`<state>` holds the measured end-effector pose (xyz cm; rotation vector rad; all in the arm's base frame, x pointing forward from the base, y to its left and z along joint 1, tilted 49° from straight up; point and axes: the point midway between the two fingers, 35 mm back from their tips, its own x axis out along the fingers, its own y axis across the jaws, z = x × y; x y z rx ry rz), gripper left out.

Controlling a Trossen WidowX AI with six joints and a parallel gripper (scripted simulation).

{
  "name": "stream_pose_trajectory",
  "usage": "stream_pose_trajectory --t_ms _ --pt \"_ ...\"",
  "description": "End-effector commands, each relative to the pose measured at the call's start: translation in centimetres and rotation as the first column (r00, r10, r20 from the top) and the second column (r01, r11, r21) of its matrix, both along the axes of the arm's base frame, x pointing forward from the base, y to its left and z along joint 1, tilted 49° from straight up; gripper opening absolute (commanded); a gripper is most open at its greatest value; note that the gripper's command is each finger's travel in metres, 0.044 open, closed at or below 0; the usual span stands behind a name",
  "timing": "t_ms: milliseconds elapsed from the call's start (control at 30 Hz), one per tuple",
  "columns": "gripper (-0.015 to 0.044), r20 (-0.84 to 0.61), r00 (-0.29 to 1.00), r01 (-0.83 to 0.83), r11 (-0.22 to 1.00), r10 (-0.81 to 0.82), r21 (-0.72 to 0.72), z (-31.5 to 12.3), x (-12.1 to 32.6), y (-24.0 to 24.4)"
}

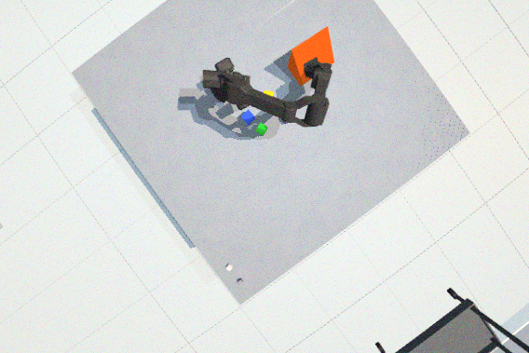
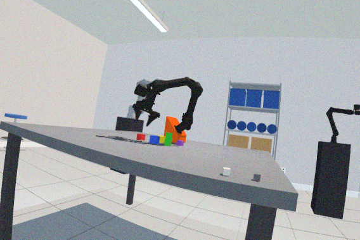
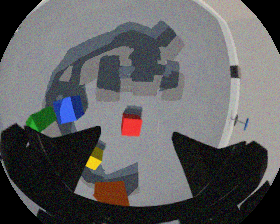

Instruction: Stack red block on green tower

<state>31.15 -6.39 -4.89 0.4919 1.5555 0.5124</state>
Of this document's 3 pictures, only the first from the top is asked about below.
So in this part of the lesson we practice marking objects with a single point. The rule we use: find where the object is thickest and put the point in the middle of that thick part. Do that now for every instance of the blue block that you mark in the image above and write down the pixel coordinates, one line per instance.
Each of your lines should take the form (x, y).
(248, 117)

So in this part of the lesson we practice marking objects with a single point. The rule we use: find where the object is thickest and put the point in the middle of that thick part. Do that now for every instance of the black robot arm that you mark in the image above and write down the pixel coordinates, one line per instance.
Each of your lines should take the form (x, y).
(236, 89)

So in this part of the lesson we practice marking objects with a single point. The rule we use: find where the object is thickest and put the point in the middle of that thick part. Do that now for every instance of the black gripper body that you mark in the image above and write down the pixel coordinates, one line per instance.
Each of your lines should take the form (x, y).
(224, 66)

